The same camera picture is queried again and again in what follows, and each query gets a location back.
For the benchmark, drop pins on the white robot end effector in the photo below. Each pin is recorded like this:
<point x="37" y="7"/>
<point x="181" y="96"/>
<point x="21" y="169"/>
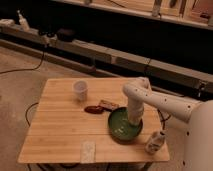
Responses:
<point x="134" y="117"/>

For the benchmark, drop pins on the green ceramic bowl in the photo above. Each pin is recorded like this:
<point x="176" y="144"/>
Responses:
<point x="119" y="126"/>

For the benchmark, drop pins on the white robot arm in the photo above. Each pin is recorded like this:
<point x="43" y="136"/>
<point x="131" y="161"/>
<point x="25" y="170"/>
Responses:
<point x="197" y="114"/>

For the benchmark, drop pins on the brown rectangular box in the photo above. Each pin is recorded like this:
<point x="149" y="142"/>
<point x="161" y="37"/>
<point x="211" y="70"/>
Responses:
<point x="108" y="105"/>

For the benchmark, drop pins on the white plastic bottle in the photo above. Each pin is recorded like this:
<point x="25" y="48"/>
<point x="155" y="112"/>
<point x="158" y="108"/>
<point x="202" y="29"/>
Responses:
<point x="155" y="142"/>

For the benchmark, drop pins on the red brown oblong object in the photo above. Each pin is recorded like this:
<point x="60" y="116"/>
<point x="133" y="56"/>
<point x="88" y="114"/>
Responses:
<point x="94" y="109"/>

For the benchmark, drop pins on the translucent plastic cup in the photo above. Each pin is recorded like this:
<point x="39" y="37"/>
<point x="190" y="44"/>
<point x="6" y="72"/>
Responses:
<point x="80" y="90"/>

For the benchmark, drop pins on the pale sponge block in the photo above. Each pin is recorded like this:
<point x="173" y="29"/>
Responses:
<point x="88" y="151"/>

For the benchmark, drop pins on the black device on ledge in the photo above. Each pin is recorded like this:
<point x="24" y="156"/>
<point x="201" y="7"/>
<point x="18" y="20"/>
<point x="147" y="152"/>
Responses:
<point x="65" y="35"/>

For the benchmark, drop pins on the white spray bottle background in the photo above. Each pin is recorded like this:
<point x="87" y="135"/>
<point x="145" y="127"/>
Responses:
<point x="23" y="22"/>

